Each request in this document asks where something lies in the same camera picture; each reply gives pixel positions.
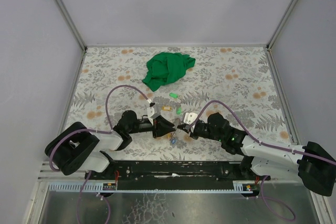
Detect yellow-handled metal key organizer ring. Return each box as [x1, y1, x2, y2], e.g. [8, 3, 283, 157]
[166, 119, 184, 143]

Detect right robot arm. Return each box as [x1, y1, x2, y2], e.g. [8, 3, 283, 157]
[178, 113, 335, 197]

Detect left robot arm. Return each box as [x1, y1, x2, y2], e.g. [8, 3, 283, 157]
[45, 108, 175, 176]

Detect yellow tag key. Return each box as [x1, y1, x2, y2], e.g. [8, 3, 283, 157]
[161, 106, 173, 111]

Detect floral patterned table mat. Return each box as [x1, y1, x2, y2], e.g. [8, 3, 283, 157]
[58, 46, 297, 162]

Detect crumpled green cloth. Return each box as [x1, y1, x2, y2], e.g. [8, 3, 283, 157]
[142, 52, 196, 92]

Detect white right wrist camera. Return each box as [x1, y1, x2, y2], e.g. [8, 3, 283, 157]
[183, 112, 198, 125]

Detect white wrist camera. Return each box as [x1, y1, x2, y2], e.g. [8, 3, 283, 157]
[183, 112, 198, 125]
[147, 102, 161, 120]

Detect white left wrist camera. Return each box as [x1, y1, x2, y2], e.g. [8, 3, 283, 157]
[147, 102, 161, 120]

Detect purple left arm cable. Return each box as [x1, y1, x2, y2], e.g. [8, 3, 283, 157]
[49, 84, 155, 173]

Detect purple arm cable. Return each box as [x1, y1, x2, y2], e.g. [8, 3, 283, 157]
[49, 84, 155, 173]
[193, 100, 336, 221]

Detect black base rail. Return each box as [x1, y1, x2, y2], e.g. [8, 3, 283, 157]
[85, 161, 262, 190]

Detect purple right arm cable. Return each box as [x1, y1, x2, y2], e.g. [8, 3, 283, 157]
[193, 100, 336, 221]

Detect grey slotted cable duct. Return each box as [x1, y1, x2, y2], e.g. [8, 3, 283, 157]
[48, 182, 117, 193]

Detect aluminium frame left post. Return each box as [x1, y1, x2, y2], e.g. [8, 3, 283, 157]
[54, 0, 87, 51]

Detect aluminium frame post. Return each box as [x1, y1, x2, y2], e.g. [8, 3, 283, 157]
[266, 0, 299, 51]
[54, 0, 87, 51]

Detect aluminium frame right post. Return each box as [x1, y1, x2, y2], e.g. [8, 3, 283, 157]
[266, 0, 299, 51]

